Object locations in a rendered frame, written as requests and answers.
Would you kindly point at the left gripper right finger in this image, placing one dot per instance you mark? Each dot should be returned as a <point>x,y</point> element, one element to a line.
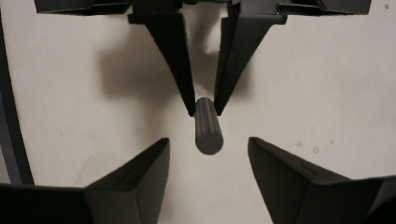
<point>297,191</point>

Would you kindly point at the grey metal peg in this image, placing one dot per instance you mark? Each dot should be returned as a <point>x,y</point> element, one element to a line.
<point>208,135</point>

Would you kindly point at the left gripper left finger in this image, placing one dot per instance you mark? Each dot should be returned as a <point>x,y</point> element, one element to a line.
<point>131,194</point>

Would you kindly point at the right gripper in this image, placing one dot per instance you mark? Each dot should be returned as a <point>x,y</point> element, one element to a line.
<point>241,33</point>

